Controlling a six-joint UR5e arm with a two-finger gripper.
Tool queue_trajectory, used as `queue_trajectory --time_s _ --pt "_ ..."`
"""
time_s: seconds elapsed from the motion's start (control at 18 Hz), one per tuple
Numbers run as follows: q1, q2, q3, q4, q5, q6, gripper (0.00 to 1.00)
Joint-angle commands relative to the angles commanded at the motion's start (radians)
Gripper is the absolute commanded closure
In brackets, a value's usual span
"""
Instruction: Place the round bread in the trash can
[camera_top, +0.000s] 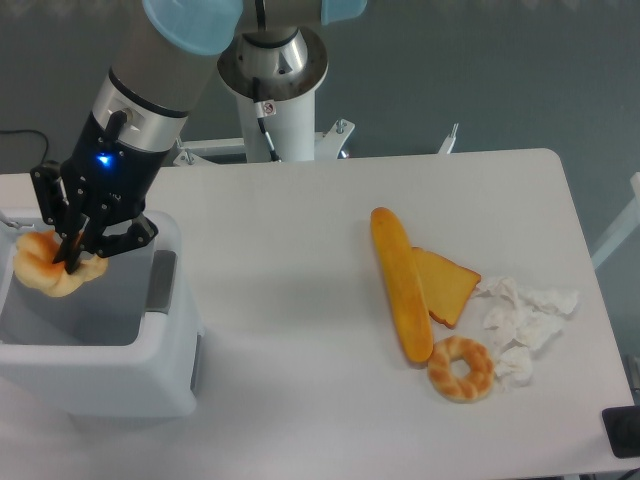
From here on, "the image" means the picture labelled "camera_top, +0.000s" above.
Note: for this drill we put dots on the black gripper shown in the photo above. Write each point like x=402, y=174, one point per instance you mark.
x=103, y=183

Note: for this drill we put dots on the twisted round bread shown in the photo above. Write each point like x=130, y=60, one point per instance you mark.
x=34, y=267

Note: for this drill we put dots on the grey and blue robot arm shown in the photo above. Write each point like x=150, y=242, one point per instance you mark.
x=171, y=51

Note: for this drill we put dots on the white plastic trash can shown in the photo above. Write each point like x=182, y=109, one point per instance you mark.
x=123, y=345

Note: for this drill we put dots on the long orange baguette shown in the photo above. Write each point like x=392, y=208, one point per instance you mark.
x=403, y=285

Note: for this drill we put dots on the orange toast slice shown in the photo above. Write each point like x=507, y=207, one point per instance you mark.
x=447, y=286

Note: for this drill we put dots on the crumpled white tissue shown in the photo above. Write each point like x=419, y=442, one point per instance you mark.
x=521, y=324

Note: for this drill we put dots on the black device at edge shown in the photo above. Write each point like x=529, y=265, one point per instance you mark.
x=622, y=429

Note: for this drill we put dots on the white metal base frame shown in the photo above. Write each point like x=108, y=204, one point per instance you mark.
x=328, y=145

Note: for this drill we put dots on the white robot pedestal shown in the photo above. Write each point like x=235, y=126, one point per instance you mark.
x=274, y=76

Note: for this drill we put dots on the braided ring bread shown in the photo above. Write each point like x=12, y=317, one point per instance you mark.
x=461, y=369

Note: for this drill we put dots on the white frame at right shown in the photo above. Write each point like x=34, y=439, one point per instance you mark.
x=625, y=223

